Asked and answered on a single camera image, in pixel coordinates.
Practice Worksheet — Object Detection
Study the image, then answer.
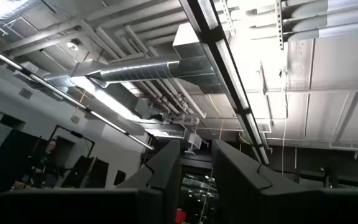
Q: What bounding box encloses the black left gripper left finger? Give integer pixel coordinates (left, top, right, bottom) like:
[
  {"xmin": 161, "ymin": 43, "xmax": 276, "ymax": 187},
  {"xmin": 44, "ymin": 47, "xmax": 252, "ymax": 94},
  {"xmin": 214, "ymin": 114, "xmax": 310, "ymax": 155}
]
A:
[{"xmin": 116, "ymin": 139, "xmax": 181, "ymax": 224}]

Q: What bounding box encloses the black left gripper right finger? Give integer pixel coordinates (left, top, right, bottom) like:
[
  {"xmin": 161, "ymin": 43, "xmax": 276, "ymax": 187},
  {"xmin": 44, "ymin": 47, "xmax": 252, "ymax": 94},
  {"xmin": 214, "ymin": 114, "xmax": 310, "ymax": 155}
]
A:
[{"xmin": 211, "ymin": 139, "xmax": 323, "ymax": 224}]

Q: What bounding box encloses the long ceiling light strip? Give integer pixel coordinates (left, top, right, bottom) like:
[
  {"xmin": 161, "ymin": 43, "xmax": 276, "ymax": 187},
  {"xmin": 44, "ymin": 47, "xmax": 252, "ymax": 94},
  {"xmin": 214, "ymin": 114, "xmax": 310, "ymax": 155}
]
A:
[
  {"xmin": 0, "ymin": 41, "xmax": 155, "ymax": 151},
  {"xmin": 178, "ymin": 0, "xmax": 270, "ymax": 166}
]

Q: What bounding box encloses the person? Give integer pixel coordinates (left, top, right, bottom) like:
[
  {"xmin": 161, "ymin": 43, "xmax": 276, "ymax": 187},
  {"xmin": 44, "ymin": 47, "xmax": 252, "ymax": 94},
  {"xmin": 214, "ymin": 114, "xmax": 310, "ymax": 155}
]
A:
[{"xmin": 29, "ymin": 139, "xmax": 58, "ymax": 189}]

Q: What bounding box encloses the black background rig frame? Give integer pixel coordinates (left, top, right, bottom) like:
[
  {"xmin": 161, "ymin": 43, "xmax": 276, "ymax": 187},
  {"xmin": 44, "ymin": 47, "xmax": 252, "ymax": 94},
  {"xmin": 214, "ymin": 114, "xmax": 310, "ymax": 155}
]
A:
[{"xmin": 48, "ymin": 124, "xmax": 95, "ymax": 162}]

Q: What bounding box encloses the silver spiral air duct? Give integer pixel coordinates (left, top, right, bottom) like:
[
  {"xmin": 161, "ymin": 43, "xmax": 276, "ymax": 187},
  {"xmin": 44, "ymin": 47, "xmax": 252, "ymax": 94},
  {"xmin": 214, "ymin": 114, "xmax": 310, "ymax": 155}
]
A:
[{"xmin": 42, "ymin": 60, "xmax": 180, "ymax": 91}]

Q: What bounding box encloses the silver rectangular air duct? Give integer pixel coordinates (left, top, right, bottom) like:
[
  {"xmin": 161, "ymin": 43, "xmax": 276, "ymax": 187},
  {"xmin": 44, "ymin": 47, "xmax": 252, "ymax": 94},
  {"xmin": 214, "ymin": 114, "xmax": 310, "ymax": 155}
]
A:
[{"xmin": 172, "ymin": 21, "xmax": 226, "ymax": 94}]

